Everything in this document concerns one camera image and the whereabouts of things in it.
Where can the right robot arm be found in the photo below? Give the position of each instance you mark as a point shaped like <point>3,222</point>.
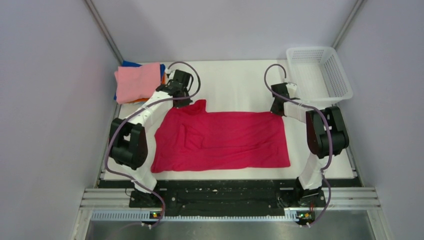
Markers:
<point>326,137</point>

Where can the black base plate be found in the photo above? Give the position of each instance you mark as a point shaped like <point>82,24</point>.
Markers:
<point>228,198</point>

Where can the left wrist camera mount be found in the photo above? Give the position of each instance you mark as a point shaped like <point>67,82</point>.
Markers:
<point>169,73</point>

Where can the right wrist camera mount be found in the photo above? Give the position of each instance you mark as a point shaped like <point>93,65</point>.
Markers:
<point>291,89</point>

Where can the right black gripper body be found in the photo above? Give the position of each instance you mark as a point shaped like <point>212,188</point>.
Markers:
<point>273,109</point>

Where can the aluminium rail frame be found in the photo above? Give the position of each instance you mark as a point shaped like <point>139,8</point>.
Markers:
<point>113,204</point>

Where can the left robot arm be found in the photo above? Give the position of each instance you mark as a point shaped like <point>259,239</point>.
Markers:
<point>128,142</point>

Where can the white plastic basket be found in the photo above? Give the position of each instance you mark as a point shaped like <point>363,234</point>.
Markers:
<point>319,75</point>

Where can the pink folded t shirt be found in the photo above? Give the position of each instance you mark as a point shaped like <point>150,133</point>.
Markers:
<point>137,82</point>

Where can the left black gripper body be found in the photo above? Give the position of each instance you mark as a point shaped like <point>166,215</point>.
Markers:
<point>184,103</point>

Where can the blue folded t shirt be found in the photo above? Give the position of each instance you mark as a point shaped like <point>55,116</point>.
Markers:
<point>132,63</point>

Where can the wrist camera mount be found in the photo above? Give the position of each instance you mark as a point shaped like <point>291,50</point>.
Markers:
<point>169,73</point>
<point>291,89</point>

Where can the magenta t shirt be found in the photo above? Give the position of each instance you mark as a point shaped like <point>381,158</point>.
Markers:
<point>192,139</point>

